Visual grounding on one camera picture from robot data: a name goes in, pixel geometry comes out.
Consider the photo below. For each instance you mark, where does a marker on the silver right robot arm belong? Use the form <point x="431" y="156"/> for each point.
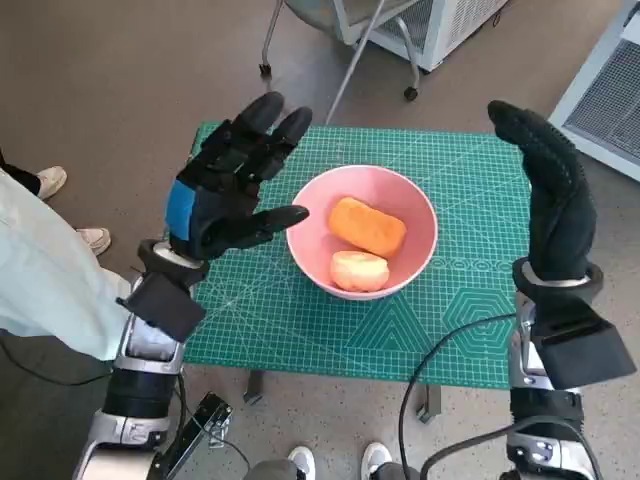
<point x="540" y="410"/>

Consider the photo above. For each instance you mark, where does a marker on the round toy bread roll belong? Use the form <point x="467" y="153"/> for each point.
<point x="357" y="272"/>

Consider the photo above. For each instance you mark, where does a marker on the green cutting mat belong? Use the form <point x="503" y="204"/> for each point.
<point x="250" y="325"/>

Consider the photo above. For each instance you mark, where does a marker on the person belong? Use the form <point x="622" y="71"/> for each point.
<point x="50" y="275"/>

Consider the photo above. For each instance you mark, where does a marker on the black metal stand bar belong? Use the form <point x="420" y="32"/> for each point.
<point x="200" y="430"/>

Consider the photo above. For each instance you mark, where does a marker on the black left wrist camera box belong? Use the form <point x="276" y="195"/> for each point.
<point x="165" y="307"/>

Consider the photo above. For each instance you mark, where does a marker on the pink bowl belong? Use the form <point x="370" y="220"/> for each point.
<point x="310" y="210"/>

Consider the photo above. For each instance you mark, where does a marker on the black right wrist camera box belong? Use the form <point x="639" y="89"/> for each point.
<point x="580" y="345"/>

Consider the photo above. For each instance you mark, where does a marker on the grey office chair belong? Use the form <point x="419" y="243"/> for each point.
<point x="310" y="7"/>

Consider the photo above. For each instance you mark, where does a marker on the grey metal pole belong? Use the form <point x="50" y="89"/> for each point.
<point x="357" y="62"/>

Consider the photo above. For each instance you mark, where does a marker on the person's foot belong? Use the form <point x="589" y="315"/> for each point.
<point x="94" y="241"/>
<point x="376" y="460"/>
<point x="301" y="462"/>
<point x="51" y="181"/>

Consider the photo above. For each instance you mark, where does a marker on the grey-white cabinet with mesh panel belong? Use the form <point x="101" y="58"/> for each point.
<point x="610" y="100"/>

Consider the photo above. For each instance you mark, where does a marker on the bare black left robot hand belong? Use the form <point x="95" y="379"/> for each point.
<point x="215" y="210"/>

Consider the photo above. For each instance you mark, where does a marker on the white cabinet with mesh panel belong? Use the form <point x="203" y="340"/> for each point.
<point x="460" y="30"/>

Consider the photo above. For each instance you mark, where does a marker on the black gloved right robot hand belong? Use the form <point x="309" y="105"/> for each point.
<point x="560" y="215"/>

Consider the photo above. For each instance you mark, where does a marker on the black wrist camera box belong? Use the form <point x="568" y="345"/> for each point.
<point x="165" y="307"/>
<point x="580" y="345"/>

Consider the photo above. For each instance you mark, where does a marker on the rectangular toy bread loaf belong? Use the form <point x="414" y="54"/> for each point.
<point x="367" y="225"/>

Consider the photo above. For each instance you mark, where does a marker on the metal table leg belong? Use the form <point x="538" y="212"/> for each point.
<point x="431" y="402"/>
<point x="253" y="387"/>

